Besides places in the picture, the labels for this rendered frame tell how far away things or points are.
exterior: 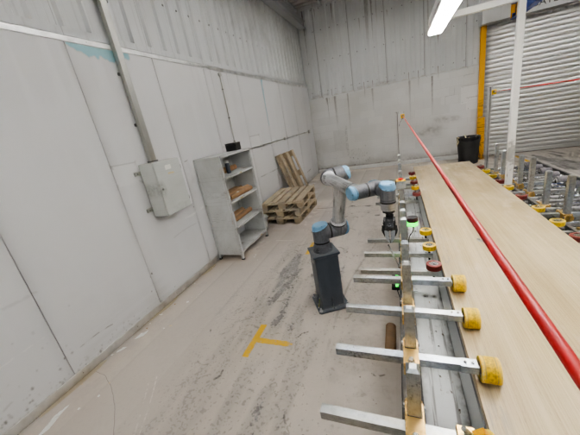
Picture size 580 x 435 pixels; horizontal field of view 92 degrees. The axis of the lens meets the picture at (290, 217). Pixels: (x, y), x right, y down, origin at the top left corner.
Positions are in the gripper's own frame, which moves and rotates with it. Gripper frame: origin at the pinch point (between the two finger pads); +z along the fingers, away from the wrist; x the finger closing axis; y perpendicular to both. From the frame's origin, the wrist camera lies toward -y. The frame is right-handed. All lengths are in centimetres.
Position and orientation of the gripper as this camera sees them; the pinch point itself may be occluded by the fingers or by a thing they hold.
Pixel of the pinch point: (390, 242)
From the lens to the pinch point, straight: 182.5
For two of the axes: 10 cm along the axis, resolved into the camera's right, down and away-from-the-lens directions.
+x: -9.3, 0.4, 3.7
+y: 3.3, -3.5, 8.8
